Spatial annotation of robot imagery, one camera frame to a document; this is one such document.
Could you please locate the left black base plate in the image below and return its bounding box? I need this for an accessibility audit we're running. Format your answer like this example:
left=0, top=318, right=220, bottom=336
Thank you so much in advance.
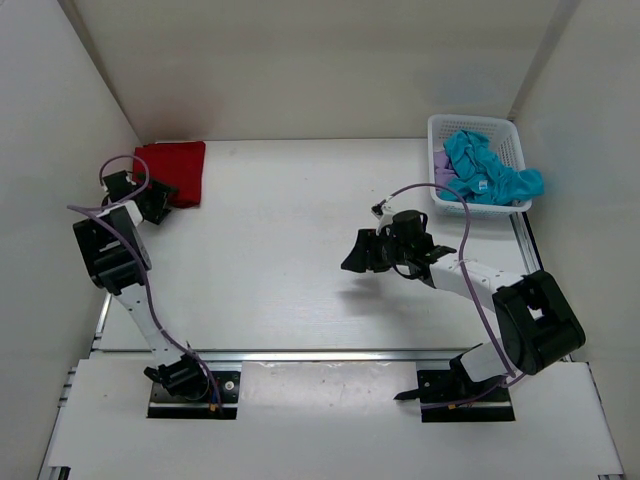
left=147, top=367, right=241, bottom=420

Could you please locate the lavender cloth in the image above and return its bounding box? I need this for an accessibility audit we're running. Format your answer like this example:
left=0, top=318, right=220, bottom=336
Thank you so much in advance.
left=433, top=150, right=458, bottom=201

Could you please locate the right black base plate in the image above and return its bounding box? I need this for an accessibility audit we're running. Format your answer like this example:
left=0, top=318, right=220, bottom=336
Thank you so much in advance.
left=394, top=370, right=516, bottom=423

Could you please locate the teal t shirt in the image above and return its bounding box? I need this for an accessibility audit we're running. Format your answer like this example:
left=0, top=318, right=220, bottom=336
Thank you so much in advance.
left=444, top=130, right=544, bottom=206

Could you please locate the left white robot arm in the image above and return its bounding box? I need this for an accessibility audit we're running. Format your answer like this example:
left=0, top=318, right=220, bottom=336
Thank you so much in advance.
left=73, top=170, right=213, bottom=401

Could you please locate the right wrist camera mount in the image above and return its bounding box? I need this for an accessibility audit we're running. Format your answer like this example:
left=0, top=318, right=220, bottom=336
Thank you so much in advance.
left=371, top=200, right=396, bottom=235

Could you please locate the white plastic basket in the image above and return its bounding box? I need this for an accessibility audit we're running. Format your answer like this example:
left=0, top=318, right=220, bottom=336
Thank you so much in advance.
left=427, top=114, right=532, bottom=218

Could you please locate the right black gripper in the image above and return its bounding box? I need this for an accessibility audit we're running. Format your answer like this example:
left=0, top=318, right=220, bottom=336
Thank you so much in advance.
left=344, top=230, right=413, bottom=274

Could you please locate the red t shirt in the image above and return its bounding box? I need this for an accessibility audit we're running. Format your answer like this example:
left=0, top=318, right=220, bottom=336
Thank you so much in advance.
left=134, top=141, right=206, bottom=209

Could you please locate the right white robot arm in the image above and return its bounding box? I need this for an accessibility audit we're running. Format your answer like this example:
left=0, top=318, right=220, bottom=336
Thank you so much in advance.
left=341, top=206, right=586, bottom=409

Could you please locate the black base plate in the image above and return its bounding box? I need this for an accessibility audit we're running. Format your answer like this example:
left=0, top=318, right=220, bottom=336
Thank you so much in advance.
left=394, top=370, right=516, bottom=423
left=147, top=367, right=241, bottom=420

